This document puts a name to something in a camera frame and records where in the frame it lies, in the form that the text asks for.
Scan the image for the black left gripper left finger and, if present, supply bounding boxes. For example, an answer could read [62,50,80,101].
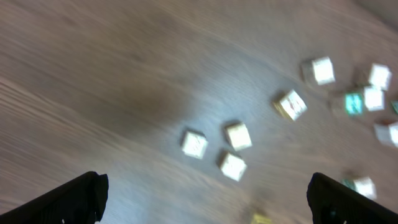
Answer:
[1,171,109,224]

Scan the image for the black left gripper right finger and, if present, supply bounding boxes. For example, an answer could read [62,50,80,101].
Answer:
[307,172,397,224]

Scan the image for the yellow letter S block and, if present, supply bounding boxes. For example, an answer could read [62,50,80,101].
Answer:
[250,213,272,224]

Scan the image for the wooden block green edge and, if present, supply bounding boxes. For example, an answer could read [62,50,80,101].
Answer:
[341,177,377,200]

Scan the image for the wooden block blue side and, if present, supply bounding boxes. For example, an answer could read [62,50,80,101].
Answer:
[374,122,397,147]

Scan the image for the green number 4 block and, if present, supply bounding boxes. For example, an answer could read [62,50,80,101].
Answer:
[344,92,364,116]

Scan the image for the wooden block blue base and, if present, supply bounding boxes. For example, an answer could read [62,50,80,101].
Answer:
[218,151,248,182]

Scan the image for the wooden block acorn picture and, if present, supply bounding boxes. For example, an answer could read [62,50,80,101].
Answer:
[274,90,308,121]

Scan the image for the wooden block blue X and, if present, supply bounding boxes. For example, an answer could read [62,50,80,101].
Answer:
[363,86,384,111]

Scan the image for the wooden block blue corner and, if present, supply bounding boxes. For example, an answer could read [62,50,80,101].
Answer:
[224,123,252,151]

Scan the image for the wooden block teal side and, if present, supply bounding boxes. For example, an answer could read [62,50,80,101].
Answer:
[391,100,398,114]

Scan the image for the wooden block far left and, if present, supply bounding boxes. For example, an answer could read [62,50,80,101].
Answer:
[182,131,208,159]

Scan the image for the wooden block red side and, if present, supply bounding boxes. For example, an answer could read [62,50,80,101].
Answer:
[301,57,335,86]

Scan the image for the plain wooden block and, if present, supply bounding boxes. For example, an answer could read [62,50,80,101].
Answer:
[368,63,392,91]

